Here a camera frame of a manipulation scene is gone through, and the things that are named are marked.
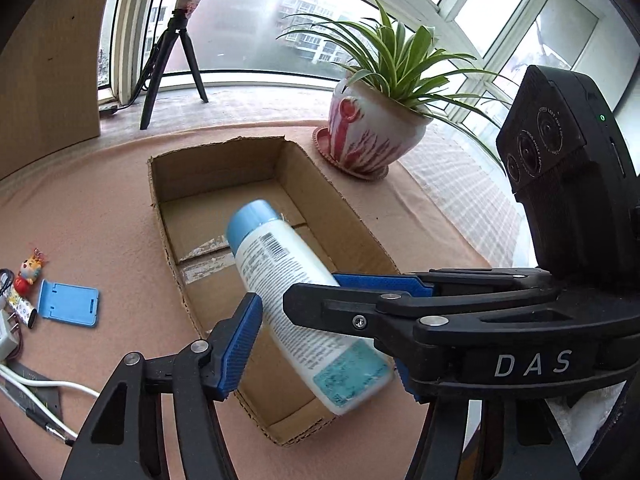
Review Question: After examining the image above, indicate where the patterned white lighter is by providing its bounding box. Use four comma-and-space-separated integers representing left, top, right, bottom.
5, 292, 38, 329

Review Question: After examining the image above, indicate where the wooden board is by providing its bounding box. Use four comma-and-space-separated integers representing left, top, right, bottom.
0, 0, 126, 181

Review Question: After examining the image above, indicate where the white bottle with blue cap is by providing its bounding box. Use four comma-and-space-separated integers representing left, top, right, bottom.
226, 200, 396, 417

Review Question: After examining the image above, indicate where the blue phone stand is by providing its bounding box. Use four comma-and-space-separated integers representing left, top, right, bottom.
37, 280, 100, 329

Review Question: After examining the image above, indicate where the white window frame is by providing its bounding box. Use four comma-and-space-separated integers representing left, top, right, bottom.
97, 0, 640, 161

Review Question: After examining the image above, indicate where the green spider plant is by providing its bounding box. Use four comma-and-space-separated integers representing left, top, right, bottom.
277, 0, 521, 161

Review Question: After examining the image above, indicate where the black tripod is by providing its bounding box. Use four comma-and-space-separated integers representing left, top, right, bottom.
139, 0, 210, 131

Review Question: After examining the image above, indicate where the small cartoon figurine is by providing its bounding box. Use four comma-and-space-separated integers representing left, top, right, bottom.
13, 248, 48, 297

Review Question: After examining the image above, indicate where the cardboard box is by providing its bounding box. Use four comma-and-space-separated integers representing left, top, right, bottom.
147, 135, 401, 448

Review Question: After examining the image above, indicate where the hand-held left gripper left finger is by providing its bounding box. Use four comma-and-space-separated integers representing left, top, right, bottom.
60, 292, 264, 480

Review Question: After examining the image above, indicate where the white and red flower pot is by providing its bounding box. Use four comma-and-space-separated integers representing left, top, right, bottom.
327, 76, 433, 175

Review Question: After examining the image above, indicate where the pink pot saucer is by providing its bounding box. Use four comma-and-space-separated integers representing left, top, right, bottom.
312, 126, 390, 181

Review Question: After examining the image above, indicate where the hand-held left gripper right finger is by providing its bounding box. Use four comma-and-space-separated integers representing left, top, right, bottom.
397, 362, 583, 480

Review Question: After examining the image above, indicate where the white charger plug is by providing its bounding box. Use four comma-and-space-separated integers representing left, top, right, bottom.
0, 307, 23, 361

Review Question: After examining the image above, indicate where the white lace cloth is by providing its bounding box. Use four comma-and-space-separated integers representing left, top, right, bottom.
385, 130, 536, 268

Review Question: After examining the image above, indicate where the white cable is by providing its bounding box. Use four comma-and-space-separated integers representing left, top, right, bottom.
0, 362, 101, 398

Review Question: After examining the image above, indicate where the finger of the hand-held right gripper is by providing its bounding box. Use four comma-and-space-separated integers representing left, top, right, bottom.
332, 267, 553, 301
283, 282, 481, 358

